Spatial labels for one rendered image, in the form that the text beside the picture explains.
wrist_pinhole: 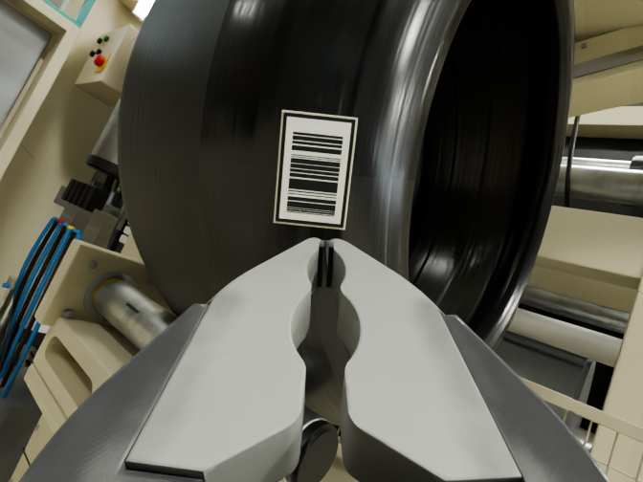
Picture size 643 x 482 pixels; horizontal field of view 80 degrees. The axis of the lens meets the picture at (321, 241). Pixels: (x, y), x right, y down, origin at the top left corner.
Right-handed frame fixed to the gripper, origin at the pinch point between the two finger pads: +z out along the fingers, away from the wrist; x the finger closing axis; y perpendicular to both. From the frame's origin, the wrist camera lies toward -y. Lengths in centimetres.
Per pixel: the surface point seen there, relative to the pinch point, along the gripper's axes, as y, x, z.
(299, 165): 0.5, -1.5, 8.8
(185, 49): -4.1, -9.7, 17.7
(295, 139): -0.8, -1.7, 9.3
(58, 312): 23.5, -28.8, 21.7
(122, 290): 21.2, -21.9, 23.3
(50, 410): 27.6, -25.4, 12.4
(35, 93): 7, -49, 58
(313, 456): 17.4, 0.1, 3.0
